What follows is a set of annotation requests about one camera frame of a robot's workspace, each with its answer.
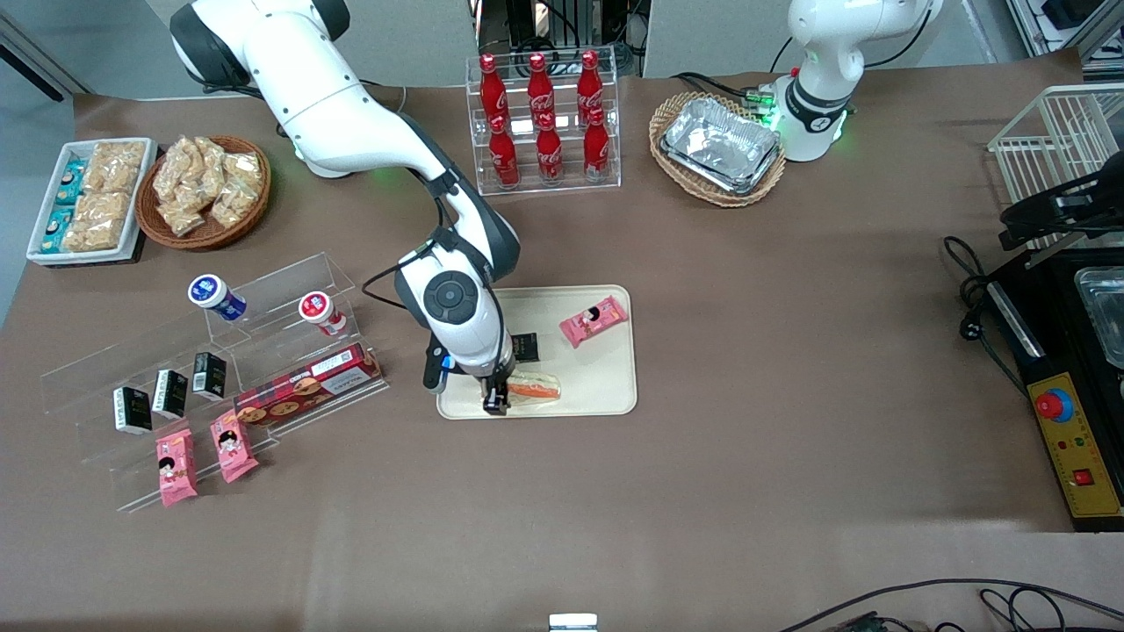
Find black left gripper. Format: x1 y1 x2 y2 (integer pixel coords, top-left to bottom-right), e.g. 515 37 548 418
999 169 1124 250

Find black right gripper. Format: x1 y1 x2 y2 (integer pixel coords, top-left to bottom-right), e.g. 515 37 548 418
474 348 517 416

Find triangular sandwich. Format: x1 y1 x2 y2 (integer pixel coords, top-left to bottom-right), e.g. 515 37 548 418
508 372 562 406

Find beige plastic tray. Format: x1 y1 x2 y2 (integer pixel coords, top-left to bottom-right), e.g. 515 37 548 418
436 284 638 420

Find metal tray in machine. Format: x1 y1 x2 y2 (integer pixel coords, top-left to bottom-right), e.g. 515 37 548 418
1073 266 1124 370

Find aluminium foil tray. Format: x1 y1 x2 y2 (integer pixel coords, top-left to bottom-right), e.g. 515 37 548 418
660 97 782 196

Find black sealing machine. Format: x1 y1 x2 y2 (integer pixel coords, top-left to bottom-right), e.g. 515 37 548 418
983 248 1124 534

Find pink snack packet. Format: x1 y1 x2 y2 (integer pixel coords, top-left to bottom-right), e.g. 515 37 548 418
209 409 260 484
155 427 198 507
559 295 630 349

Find red emergency stop button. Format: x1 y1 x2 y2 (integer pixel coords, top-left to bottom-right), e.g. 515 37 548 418
1034 386 1075 423

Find red cookie box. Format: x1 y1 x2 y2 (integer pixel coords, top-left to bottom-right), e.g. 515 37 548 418
233 342 385 428

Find red lid cup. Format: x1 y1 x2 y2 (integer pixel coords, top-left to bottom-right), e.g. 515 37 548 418
298 291 348 338

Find clear acrylic bottle rack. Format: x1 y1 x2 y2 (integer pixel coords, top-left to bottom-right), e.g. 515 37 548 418
465 54 622 198

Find red cola bottle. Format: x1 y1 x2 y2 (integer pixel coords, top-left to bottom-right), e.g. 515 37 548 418
583 109 610 181
479 54 508 124
536 114 564 183
527 53 555 124
577 50 605 119
488 116 521 188

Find clear acrylic tiered stand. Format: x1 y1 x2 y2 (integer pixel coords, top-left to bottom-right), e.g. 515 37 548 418
40 252 392 514

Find light wicker basket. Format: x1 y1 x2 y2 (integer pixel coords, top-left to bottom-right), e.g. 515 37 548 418
649 92 788 208

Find small black carton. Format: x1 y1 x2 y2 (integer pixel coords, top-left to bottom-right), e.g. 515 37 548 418
112 386 154 435
191 351 227 401
152 370 189 419

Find brown wicker basket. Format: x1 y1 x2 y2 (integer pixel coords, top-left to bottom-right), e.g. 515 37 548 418
135 134 272 253

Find blue lid cup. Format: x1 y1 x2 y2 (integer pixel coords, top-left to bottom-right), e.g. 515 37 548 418
188 274 249 322

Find clear bag of tan snacks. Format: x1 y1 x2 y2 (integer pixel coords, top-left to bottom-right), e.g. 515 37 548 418
153 135 220 208
158 200 210 238
209 151 264 229

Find white rectangular dish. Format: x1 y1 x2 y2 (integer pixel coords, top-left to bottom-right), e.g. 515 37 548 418
26 138 160 266

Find tan cracker pack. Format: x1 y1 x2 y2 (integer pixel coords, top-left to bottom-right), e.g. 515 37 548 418
83 140 147 196
63 191 133 254

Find blue snack packet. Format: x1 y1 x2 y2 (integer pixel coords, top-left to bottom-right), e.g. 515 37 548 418
42 207 76 255
54 160 89 205

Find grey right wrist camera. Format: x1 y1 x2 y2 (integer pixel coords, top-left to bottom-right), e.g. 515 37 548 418
423 337 459 392

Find black power cable with plug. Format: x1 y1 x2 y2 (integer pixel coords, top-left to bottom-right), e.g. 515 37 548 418
942 235 1030 398

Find white wire rack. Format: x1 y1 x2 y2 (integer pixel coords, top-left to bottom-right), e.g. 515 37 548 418
988 83 1124 264

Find black cables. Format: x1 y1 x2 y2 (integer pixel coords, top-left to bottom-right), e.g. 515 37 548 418
777 578 1124 632

